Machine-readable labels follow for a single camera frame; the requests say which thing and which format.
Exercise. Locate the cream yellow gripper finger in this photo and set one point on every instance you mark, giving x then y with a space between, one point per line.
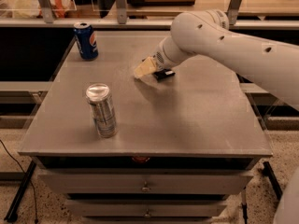
147 67

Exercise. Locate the black floor rail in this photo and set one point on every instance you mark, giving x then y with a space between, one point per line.
268 171
25 179

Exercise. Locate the lower drawer with knob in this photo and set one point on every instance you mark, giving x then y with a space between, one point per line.
148 208

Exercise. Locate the white orange plastic bag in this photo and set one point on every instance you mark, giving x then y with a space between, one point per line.
29 9

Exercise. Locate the left metal bracket post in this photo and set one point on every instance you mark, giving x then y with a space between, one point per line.
46 11

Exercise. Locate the silver energy drink can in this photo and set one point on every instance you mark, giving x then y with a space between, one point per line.
99 98

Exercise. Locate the blue Pepsi can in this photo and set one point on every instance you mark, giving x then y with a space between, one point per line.
86 40

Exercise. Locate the metal bracket post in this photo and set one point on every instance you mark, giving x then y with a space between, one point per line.
121 11
233 11
46 11

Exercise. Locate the upper drawer with knob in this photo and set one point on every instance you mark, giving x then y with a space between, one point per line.
222 184

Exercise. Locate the right metal bracket post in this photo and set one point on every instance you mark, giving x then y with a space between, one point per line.
233 11

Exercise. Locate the grey drawer cabinet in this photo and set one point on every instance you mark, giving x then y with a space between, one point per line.
196 122

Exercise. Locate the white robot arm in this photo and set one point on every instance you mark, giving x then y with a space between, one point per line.
271 65

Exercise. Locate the middle metal bracket post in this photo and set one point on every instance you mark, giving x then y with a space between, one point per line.
121 11

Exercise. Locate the black floor rail left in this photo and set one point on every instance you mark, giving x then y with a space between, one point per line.
25 179

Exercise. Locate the metal shelf rail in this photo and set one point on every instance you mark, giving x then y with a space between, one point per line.
147 24

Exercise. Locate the drawer with knob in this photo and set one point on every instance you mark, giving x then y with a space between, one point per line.
222 184
148 208

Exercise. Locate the black floor rail right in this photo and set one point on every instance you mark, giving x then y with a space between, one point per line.
268 171

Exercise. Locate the dark blue RXBAR wrapper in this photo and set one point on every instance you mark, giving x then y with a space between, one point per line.
163 74

